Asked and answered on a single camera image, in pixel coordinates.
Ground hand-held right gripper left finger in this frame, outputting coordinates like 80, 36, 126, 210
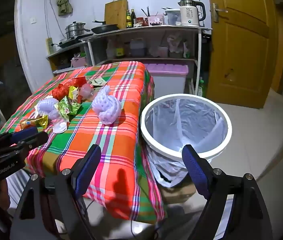
11, 144, 102, 240

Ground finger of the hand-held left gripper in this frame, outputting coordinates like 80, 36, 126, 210
0, 132, 49, 160
0, 127, 39, 153

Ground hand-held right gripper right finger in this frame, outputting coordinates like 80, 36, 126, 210
181, 144, 273, 240

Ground yellow snack wrapper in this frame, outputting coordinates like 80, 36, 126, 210
20, 115, 49, 130

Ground purple foam fruit net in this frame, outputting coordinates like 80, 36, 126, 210
91, 85, 121, 125
35, 98, 60, 120

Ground green snack wrapper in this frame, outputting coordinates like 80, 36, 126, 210
58, 96, 82, 117

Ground white trash bin with liner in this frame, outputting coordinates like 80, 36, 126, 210
145, 99, 229, 188

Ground small yellow green wrapper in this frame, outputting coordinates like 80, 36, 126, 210
68, 86, 80, 103

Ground clear plastic cup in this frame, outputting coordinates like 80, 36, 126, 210
79, 84, 97, 100

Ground brown cardboard box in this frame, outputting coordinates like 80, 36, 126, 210
161, 185, 197, 203

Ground green plastic bottle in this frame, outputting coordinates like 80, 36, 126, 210
198, 79, 207, 97

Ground pink basket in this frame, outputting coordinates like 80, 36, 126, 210
71, 56, 87, 68

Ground plaid tablecloth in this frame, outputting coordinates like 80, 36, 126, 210
0, 61, 165, 224

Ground black induction cooker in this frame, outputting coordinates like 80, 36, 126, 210
58, 33, 94, 48

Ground purple lid storage box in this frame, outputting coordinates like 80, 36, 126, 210
143, 64, 189, 95

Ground steel steamer pot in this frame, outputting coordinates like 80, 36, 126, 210
65, 22, 86, 38

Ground white plastic bottle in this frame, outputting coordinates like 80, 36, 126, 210
106, 39, 115, 59

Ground dark sauce bottle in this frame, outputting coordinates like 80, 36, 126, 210
115, 41, 125, 58

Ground crumpled plastic bags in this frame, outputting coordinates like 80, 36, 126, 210
166, 36, 190, 58

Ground wooden door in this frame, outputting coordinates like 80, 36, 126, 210
206, 0, 283, 109

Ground black frying pan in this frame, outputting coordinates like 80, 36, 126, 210
91, 20, 119, 34

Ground grey oil jug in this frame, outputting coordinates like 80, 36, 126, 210
129, 39, 147, 57

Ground wooden cutting board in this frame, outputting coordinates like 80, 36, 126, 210
104, 0, 128, 30

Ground white shelf unit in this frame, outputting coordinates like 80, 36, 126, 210
47, 26, 203, 95

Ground clear plastic container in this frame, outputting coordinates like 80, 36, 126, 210
165, 9, 181, 26

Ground pink utensil holder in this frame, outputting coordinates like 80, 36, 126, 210
148, 15, 165, 26

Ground white electric kettle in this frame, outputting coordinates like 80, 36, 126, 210
178, 0, 206, 27

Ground metal door handle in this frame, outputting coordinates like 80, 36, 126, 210
213, 3, 228, 22

